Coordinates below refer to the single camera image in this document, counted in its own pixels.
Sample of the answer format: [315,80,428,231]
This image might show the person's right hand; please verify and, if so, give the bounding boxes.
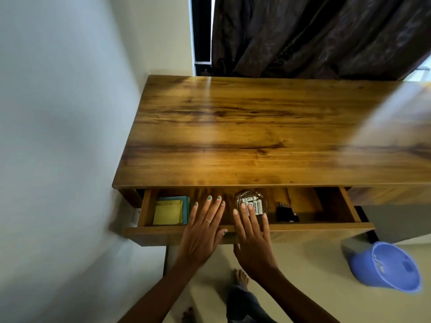
[232,202,279,281]

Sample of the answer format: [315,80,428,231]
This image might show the person's left hand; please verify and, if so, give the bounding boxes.
[177,195,229,270]

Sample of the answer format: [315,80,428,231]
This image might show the blue sticky note pad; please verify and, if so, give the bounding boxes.
[157,196,191,225]

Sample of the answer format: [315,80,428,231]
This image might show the clear glass ashtray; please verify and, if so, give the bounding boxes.
[235,190,269,218]

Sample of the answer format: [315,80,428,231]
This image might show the wooden drawer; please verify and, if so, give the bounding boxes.
[123,186,375,247]
[346,186,431,206]

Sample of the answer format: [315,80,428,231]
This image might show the person's right forearm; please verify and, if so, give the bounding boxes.
[255,264,341,323]

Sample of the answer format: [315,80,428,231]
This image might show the person's left forearm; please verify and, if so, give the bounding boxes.
[118,258,204,323]

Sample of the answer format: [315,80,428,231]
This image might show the person's bare foot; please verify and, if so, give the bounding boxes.
[181,306,198,323]
[232,269,250,288]

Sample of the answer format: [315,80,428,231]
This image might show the blue denim jeans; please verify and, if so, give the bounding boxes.
[226,285,277,323]

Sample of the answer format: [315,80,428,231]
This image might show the blue plastic bin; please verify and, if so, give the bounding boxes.
[348,241,422,294]

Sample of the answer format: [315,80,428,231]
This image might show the dark brown leaf-patterned curtain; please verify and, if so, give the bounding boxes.
[211,0,431,81]

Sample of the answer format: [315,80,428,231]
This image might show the black window frame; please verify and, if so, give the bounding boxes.
[190,0,216,77]

